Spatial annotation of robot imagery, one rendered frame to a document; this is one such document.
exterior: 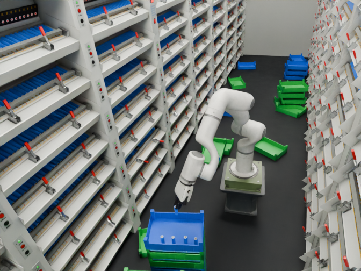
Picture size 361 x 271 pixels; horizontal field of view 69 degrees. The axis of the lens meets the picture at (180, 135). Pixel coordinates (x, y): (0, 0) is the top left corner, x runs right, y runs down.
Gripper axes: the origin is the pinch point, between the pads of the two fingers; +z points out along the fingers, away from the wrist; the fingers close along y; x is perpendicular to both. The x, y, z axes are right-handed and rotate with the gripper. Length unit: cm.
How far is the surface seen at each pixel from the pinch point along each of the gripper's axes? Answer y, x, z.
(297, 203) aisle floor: 7, -121, 14
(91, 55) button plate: 45, 48, -58
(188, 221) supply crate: -1.5, -10.8, 11.8
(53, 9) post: 50, 66, -73
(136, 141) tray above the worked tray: 62, 5, -2
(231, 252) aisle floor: -4, -57, 44
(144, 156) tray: 67, -7, 13
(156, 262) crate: -8.6, 6.1, 32.6
